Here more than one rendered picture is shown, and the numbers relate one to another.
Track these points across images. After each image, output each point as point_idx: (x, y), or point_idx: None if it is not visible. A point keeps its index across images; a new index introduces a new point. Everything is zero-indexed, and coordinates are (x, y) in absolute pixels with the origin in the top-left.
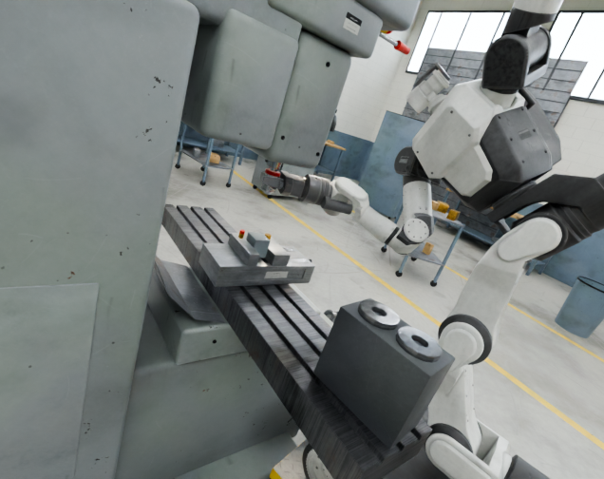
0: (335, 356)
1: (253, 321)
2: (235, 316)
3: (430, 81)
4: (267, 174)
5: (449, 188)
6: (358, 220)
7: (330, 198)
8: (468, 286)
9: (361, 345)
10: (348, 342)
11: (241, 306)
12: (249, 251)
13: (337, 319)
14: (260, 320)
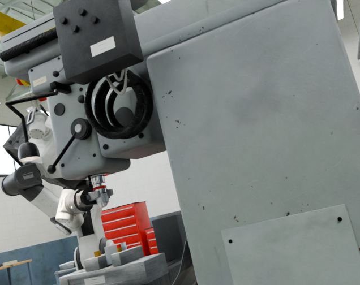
0: (183, 237)
1: (178, 264)
2: (174, 279)
3: (43, 118)
4: (106, 188)
5: (64, 180)
6: (78, 215)
7: None
8: (95, 224)
9: (182, 222)
10: (181, 226)
11: (170, 268)
12: (137, 246)
13: (178, 221)
14: (172, 265)
